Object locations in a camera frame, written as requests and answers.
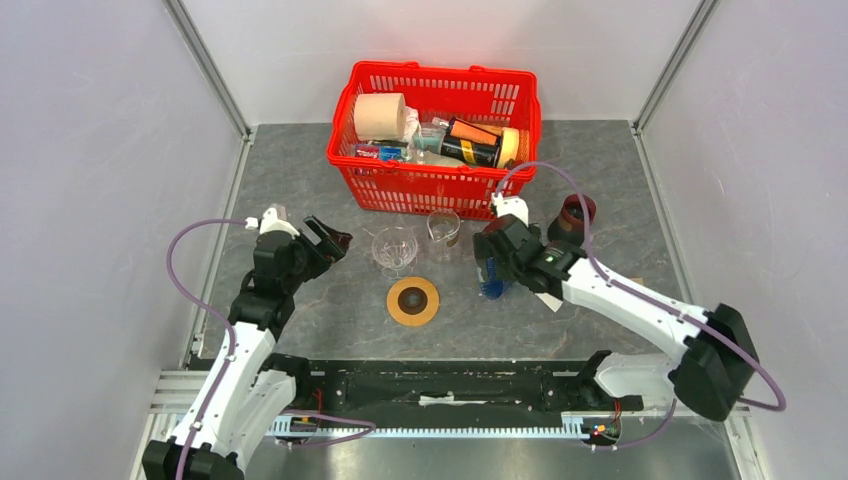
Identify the purple cable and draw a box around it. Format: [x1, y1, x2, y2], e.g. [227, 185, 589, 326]
[165, 218, 379, 480]
[493, 160, 788, 453]

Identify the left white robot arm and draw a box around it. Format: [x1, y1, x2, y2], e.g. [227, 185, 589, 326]
[141, 208, 352, 479]

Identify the clear glass dripper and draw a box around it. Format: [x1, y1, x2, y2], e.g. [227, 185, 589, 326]
[371, 227, 419, 279]

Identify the dark red black cup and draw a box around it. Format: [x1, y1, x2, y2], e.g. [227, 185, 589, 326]
[547, 194, 585, 247]

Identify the beige paper towel roll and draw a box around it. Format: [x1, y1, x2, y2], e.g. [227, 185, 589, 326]
[353, 93, 406, 141]

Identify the clear plastic bottle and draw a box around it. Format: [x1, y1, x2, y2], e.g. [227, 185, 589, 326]
[409, 118, 448, 163]

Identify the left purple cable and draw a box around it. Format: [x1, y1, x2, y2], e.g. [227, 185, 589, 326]
[165, 218, 379, 480]

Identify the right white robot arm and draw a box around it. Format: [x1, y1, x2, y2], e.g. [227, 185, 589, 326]
[473, 214, 759, 421]

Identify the white slotted cable duct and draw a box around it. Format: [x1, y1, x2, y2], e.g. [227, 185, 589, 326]
[266, 415, 614, 441]

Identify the blue red small box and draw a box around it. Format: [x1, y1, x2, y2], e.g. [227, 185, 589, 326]
[353, 142, 411, 162]

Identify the red plastic shopping basket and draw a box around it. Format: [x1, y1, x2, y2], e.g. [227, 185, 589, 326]
[326, 61, 542, 220]

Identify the aluminium frame post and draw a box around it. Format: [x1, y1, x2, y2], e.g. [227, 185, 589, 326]
[631, 0, 719, 136]
[162, 0, 256, 142]

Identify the round wooden dripper holder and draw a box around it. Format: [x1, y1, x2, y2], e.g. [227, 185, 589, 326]
[386, 277, 440, 327]

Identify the white paper coffee filter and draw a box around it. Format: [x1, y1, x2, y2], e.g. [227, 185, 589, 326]
[536, 293, 563, 312]

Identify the black orange can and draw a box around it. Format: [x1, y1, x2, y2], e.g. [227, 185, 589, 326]
[438, 117, 501, 168]

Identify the left aluminium frame post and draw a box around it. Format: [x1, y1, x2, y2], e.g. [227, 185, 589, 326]
[162, 0, 256, 142]

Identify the right aluminium frame post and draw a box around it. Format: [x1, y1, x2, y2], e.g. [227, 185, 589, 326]
[631, 0, 719, 136]

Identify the glass beaker carafe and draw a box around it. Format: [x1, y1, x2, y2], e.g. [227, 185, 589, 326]
[426, 209, 461, 263]

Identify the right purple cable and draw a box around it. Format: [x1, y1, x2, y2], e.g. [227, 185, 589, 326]
[493, 160, 788, 453]

